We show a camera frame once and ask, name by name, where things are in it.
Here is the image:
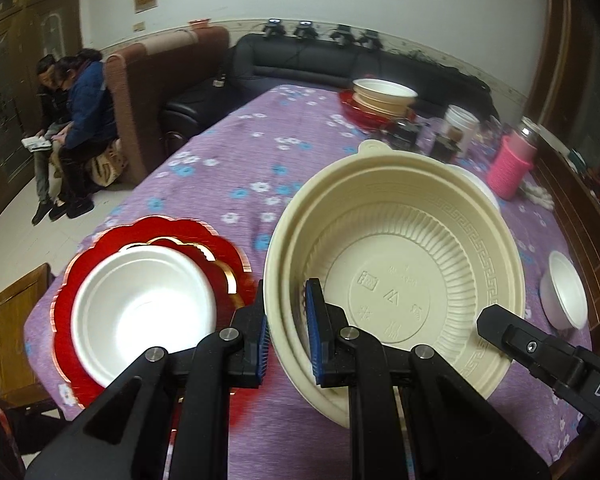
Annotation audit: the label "dark wooden cabinet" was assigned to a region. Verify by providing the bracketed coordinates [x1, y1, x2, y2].
[0, 0, 82, 241]

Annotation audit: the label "white work gloves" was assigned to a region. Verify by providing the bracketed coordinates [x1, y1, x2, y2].
[522, 182, 556, 209]

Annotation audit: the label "bottle with pink knitted sleeve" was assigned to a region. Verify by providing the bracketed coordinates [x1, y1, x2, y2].
[487, 117, 541, 201]

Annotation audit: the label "wooden chair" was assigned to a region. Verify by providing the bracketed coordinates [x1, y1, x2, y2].
[0, 262, 67, 413]

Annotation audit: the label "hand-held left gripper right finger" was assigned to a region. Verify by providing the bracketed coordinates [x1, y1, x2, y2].
[304, 278, 551, 480]

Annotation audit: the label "white plastic jar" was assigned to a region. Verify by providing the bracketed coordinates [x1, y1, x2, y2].
[445, 105, 481, 156]

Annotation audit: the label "patterned bag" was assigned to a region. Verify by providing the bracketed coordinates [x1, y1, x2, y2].
[87, 140, 129, 187]

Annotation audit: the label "dark jar with cork lid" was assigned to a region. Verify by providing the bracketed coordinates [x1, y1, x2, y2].
[432, 125, 464, 162]

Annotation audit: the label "beige ribbed plastic bowl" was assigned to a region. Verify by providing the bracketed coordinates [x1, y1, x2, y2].
[263, 140, 527, 431]

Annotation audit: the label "stacked white bowl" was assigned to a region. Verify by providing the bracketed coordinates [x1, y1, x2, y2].
[352, 78, 419, 103]

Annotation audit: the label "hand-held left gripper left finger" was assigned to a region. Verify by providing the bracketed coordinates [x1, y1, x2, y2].
[25, 285, 272, 480]

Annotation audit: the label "dark glass jar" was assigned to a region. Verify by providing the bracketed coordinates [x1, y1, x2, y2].
[387, 119, 417, 151]

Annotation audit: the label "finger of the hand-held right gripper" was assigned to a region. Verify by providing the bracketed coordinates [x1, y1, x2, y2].
[476, 304, 587, 387]

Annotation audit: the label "large white foam bowl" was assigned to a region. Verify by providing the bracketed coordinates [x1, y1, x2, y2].
[540, 251, 590, 331]

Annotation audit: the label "purple floral tablecloth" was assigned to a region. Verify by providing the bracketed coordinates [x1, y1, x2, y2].
[24, 83, 596, 480]

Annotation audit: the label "brown armchair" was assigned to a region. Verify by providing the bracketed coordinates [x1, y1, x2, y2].
[103, 26, 231, 186]

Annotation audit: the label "wooden door frame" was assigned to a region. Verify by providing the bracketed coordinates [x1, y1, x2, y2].
[522, 0, 588, 126]

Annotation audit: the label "black leather sofa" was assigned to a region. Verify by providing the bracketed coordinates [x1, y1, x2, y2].
[162, 33, 493, 142]

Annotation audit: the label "stacked red plates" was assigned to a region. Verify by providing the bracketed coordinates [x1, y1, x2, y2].
[339, 90, 406, 129]

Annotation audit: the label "stacked beige bowls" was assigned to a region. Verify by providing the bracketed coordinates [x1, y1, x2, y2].
[355, 95, 416, 119]

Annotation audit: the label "red scalloped plate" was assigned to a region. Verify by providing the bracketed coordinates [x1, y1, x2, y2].
[50, 215, 253, 408]

